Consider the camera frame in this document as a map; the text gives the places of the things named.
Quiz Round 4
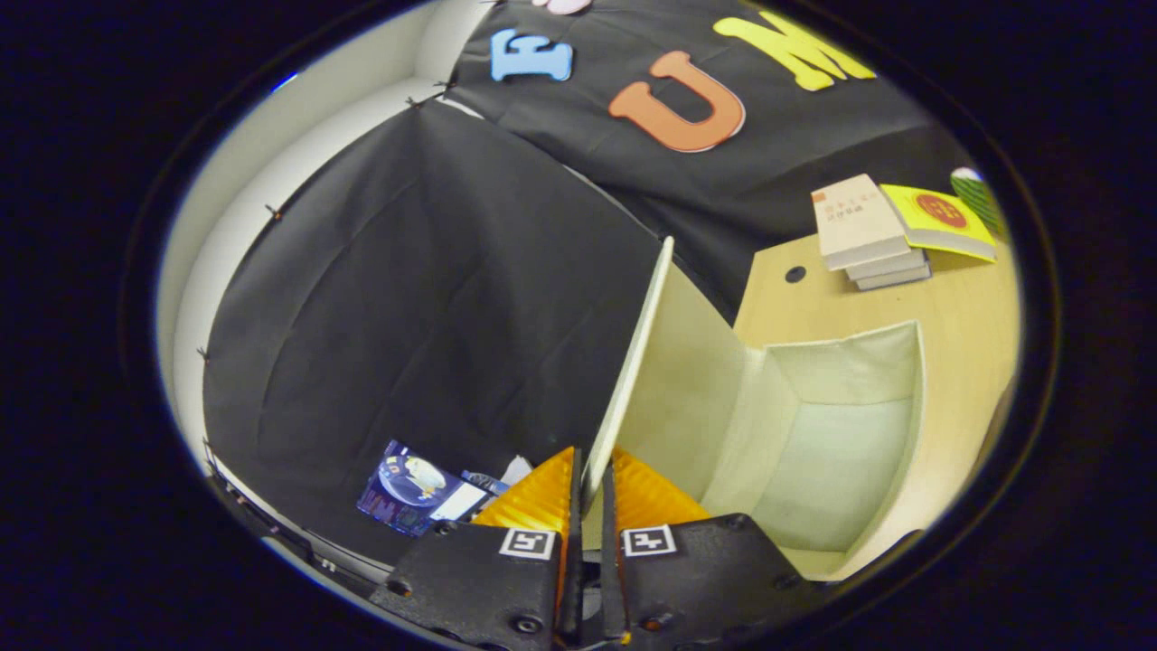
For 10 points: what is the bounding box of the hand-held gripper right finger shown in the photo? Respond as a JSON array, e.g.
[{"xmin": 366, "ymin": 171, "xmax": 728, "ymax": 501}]
[{"xmin": 597, "ymin": 446, "xmax": 825, "ymax": 651}]

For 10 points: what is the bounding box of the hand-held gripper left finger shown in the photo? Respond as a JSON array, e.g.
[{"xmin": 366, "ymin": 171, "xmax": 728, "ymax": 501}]
[{"xmin": 371, "ymin": 446, "xmax": 586, "ymax": 651}]

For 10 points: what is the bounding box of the pale green storage box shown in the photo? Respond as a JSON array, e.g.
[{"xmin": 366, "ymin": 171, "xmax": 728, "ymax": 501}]
[{"xmin": 578, "ymin": 237, "xmax": 928, "ymax": 581}]

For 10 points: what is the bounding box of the blue printed carton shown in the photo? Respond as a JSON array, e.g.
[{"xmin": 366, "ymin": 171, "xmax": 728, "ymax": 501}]
[{"xmin": 357, "ymin": 440, "xmax": 512, "ymax": 540}]

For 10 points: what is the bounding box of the grey book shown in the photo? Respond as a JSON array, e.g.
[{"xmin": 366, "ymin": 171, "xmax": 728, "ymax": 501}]
[
  {"xmin": 845, "ymin": 249, "xmax": 930, "ymax": 281},
  {"xmin": 854, "ymin": 262, "xmax": 933, "ymax": 292}
]

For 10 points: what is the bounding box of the beige cover book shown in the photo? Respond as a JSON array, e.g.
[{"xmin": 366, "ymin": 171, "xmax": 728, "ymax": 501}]
[{"xmin": 811, "ymin": 174, "xmax": 912, "ymax": 271}]

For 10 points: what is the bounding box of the yellow book with red seal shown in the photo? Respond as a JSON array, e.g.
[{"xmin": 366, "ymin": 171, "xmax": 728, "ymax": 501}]
[{"xmin": 880, "ymin": 184, "xmax": 998, "ymax": 264}]

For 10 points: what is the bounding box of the watermelon slice plush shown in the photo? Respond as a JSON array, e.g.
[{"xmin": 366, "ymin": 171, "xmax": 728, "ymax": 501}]
[{"xmin": 949, "ymin": 167, "xmax": 1007, "ymax": 239}]

